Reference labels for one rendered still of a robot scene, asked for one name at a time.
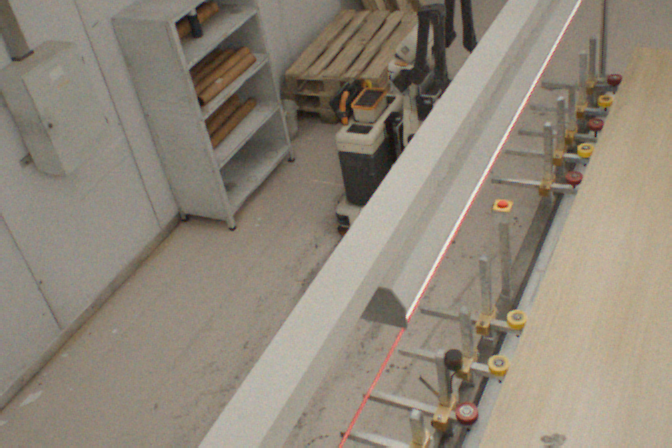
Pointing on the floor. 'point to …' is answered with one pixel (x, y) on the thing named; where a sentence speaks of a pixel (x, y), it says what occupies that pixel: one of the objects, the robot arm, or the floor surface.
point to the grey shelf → (142, 53)
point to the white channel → (382, 227)
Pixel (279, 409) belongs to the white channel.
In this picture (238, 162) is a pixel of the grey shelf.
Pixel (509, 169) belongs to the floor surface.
